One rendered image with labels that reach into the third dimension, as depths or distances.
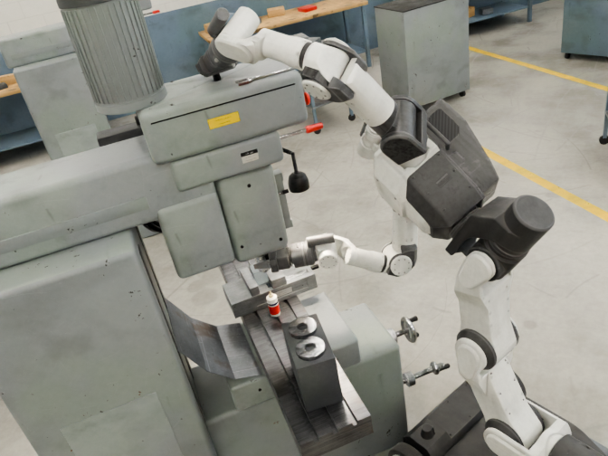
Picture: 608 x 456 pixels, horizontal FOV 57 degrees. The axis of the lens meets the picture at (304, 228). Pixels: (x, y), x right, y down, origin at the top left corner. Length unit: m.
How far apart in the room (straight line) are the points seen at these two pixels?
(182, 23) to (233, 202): 6.66
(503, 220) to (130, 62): 1.05
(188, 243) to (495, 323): 0.96
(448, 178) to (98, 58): 0.98
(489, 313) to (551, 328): 1.76
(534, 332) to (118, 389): 2.35
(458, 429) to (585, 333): 1.46
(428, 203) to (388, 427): 1.23
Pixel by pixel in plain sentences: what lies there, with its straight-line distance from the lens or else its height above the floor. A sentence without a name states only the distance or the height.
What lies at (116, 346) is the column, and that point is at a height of 1.27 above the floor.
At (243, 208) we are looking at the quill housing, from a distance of 1.77.
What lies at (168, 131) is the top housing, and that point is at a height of 1.82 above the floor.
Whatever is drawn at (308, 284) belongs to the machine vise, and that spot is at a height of 0.99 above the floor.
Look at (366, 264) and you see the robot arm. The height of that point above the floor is 1.17.
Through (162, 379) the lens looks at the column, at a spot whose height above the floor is 1.09.
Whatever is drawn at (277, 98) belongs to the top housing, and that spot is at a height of 1.83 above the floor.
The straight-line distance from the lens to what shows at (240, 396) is 2.11.
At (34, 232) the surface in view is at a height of 1.64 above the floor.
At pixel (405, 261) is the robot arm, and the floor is 1.17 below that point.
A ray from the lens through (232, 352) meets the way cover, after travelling 2.17.
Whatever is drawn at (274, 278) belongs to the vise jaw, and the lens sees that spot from 2.19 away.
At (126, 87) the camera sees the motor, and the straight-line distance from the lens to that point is 1.60.
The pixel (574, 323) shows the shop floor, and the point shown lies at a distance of 3.56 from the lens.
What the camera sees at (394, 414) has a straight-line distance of 2.52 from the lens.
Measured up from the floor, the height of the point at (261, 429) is 0.62.
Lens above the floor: 2.33
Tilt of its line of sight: 31 degrees down
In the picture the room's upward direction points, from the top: 11 degrees counter-clockwise
